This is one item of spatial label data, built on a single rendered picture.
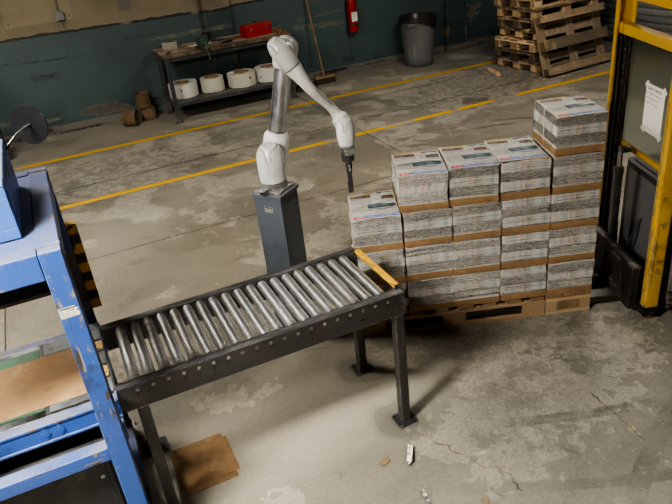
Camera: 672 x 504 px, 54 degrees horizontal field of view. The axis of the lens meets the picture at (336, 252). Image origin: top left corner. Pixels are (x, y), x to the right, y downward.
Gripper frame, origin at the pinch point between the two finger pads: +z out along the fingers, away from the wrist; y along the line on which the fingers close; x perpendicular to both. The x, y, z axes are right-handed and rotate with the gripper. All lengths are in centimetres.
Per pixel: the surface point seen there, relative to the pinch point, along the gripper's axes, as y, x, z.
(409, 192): -18.3, -31.8, 0.1
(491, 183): -18, -79, 1
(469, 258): -18, -66, 48
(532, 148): -2, -107, -11
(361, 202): 4.7, -5.8, 13.0
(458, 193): -18, -60, 5
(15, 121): -79, 143, -81
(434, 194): -18.6, -46.0, 3.1
